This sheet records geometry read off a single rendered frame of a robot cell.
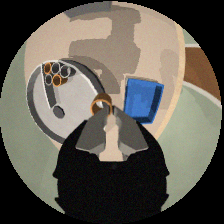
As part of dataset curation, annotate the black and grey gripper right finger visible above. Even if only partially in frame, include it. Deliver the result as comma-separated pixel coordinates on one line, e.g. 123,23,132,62
112,105,170,176

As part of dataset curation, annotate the bronze bushing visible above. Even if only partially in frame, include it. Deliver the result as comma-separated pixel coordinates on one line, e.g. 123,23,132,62
44,62,53,74
90,93,112,118
52,74,68,87

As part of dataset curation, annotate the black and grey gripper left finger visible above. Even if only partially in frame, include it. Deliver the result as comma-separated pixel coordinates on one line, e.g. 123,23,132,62
52,105,110,179

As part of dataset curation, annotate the grey metal bushing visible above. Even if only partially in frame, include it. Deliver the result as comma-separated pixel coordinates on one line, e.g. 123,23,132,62
45,73,54,85
51,62,65,75
60,65,76,78

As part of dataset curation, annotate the blue open crate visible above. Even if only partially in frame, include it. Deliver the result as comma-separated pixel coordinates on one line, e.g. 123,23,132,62
123,78,164,124

